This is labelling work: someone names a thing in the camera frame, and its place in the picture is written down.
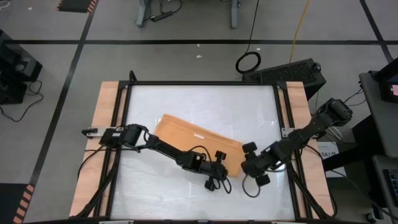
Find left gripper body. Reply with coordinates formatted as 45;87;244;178
200;161;228;184

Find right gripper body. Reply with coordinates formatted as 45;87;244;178
241;149;277;177

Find orange waffle-weave towel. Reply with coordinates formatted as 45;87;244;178
154;113;246;179

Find white paper sign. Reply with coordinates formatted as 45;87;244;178
317;141;348;179

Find black perforated computer tower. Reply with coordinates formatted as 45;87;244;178
242;58;327;101

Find black side desk base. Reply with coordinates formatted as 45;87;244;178
322;114;388;172

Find low grey side desk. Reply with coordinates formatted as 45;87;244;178
371;154;398;218

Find grey desk leg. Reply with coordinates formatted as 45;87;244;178
134;0;154;28
229;0;241;30

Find black monitor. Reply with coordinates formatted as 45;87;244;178
372;57;398;104

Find black power strip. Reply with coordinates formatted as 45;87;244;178
150;11;174;23

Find large black orange-striped floor mat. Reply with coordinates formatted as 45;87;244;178
0;182;35;224

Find small black orange-striped floor mat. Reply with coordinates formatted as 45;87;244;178
55;0;99;14

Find black equipment stack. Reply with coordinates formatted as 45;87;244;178
0;29;44;105

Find black aluminium table frame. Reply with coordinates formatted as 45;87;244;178
74;70;338;220

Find coiled black floor cable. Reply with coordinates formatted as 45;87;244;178
234;0;262;75

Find white cable bundle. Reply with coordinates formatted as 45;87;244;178
325;126;344;141

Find yellow cable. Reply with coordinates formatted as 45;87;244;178
289;0;312;64

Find loose black floor cable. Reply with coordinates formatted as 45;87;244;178
0;80;45;123

